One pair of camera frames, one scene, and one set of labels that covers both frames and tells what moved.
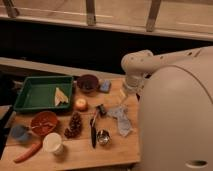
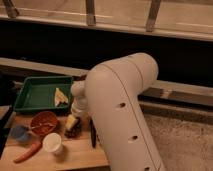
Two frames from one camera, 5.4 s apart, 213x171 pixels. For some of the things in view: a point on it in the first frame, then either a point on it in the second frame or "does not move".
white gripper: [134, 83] → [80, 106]
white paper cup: [52, 143] does not move
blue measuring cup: [19, 132] does not move
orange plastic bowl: [44, 123] does not move
